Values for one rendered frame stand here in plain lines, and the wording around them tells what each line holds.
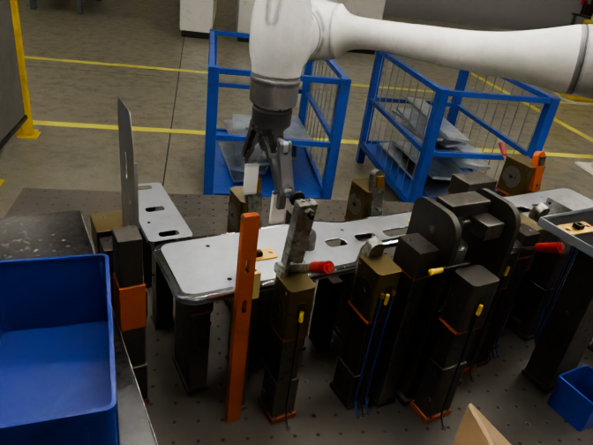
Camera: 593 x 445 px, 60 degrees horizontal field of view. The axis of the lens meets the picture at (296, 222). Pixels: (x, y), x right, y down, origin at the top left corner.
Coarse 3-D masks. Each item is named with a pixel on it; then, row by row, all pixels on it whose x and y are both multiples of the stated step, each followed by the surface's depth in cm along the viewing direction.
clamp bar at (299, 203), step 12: (300, 192) 92; (300, 204) 89; (312, 204) 90; (300, 216) 90; (312, 216) 89; (300, 228) 92; (288, 240) 95; (300, 240) 94; (288, 252) 95; (300, 252) 96; (288, 264) 97
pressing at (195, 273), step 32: (544, 192) 166; (576, 192) 169; (288, 224) 127; (320, 224) 129; (352, 224) 131; (384, 224) 133; (160, 256) 109; (192, 256) 110; (224, 256) 111; (320, 256) 116; (352, 256) 117; (192, 288) 100; (224, 288) 101
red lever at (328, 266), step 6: (294, 264) 96; (300, 264) 94; (306, 264) 92; (312, 264) 89; (318, 264) 88; (324, 264) 86; (330, 264) 86; (294, 270) 96; (300, 270) 94; (306, 270) 92; (312, 270) 89; (318, 270) 88; (324, 270) 86; (330, 270) 86
